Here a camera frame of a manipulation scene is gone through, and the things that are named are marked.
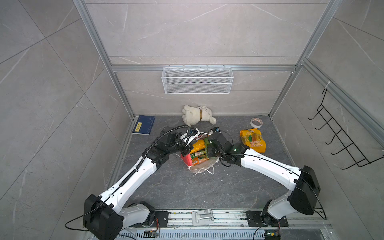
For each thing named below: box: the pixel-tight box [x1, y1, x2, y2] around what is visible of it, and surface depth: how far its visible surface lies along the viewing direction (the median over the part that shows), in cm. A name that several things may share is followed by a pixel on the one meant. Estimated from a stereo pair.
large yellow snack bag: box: [240, 128, 267, 153], surface depth 100 cm
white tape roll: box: [250, 117, 263, 128], surface depth 117 cm
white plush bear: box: [182, 105, 217, 128], surface depth 113 cm
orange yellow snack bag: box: [189, 140, 206, 154], surface depth 84 cm
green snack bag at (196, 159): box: [190, 153, 210, 166], surface depth 87 cm
